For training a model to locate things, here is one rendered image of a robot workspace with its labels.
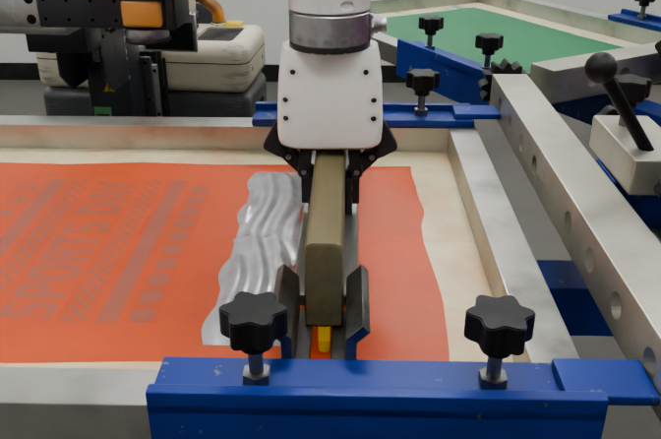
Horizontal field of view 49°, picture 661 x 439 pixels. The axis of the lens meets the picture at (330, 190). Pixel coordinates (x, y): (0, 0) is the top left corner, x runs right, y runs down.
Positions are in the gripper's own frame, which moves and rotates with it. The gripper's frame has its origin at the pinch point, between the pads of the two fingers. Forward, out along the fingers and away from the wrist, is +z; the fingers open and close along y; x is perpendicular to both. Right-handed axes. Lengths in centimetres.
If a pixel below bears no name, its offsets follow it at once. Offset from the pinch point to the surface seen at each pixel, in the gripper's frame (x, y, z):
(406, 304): 11.2, -7.2, 6.1
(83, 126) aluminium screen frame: -25.7, 34.5, 2.5
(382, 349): 17.9, -4.7, 6.2
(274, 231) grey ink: -0.9, 5.9, 5.2
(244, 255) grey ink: 3.6, 8.6, 5.6
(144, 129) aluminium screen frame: -25.7, 26.2, 2.9
